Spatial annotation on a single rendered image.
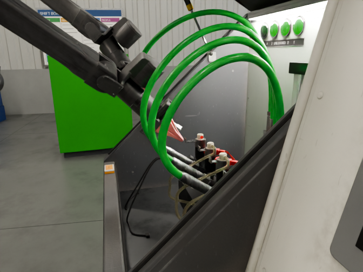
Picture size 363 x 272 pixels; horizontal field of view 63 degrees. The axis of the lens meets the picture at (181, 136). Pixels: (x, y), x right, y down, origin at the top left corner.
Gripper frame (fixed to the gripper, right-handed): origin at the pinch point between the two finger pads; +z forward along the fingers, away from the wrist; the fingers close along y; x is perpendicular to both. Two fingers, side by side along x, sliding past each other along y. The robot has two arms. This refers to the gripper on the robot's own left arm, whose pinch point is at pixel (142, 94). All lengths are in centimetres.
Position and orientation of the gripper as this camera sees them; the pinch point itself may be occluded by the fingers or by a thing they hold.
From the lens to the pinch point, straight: 85.8
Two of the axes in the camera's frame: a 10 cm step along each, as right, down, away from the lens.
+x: -6.9, 6.1, 3.9
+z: 5.6, 7.9, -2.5
